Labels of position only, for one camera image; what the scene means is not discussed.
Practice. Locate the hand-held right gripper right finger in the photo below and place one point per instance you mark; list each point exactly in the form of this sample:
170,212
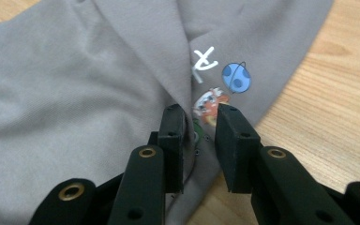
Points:
237,156

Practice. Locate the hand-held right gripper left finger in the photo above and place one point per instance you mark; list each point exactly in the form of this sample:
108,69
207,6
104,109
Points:
172,156

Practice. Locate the grey printed t-shirt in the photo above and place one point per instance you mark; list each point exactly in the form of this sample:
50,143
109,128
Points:
75,93

